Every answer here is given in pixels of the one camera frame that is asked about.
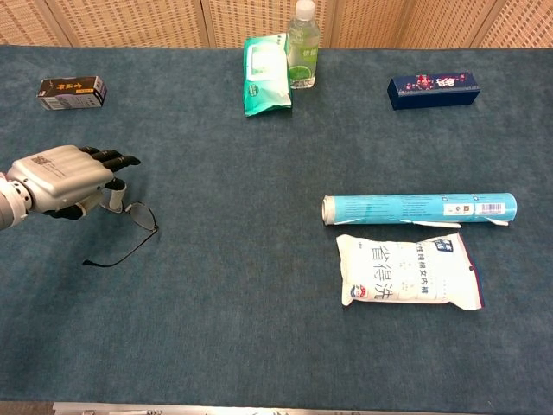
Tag blue felt table cloth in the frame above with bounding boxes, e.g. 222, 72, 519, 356
0, 44, 553, 410

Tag woven beige folding screen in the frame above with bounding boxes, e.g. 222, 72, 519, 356
0, 0, 553, 49

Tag green wet wipes pack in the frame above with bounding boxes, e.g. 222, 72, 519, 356
242, 34, 294, 118

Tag thin black eyeglasses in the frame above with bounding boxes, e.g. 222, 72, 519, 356
82, 201, 160, 267

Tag black gold-printed small box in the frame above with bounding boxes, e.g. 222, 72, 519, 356
35, 75, 108, 112

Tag silver aluminium rail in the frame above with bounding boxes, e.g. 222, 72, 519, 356
51, 401, 506, 415

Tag white printed plastic bag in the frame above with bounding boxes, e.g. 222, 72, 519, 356
335, 233, 486, 312

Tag light blue rolled tube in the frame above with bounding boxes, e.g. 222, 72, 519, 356
321, 192, 518, 229

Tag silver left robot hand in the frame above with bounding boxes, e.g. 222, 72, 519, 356
5, 144, 142, 221

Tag clear green-label plastic bottle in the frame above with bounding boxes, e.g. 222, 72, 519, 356
286, 0, 321, 90

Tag dark blue long box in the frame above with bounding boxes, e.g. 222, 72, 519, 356
386, 72, 482, 112

